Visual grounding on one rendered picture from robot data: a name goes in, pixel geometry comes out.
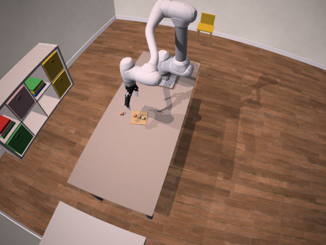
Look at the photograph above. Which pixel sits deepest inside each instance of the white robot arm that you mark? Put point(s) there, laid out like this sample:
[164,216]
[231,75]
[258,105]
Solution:
[161,65]

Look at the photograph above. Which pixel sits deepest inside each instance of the tan square mat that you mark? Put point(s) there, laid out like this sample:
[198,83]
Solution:
[137,120]

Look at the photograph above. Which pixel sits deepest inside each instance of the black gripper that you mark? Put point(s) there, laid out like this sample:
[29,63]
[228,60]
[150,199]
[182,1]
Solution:
[129,91]

